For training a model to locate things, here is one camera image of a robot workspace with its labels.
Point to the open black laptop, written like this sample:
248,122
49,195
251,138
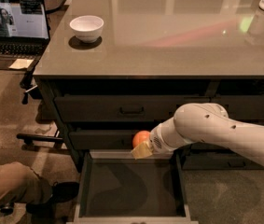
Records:
24,30

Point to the white ceramic bowl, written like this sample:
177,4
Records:
87,28

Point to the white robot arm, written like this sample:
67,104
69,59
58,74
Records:
207,123

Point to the white paper note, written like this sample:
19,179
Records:
21,64

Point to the open bottom left drawer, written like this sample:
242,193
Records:
117,189

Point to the black chair caster wheel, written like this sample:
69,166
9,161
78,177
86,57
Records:
7,209

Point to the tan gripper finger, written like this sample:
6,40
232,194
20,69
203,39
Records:
141,151

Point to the middle right drawer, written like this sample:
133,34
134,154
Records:
233,135

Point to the top right drawer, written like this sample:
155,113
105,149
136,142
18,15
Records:
242,107

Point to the dark cabinet frame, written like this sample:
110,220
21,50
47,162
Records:
52,87

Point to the black shoe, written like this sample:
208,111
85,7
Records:
61,193

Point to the top left drawer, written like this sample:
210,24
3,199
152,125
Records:
107,108

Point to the black chair base leg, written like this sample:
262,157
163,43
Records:
30,138

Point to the middle left drawer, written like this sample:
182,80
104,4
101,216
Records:
102,139

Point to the orange fruit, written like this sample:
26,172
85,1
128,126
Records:
140,137

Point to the brown trouser leg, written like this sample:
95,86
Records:
21,184

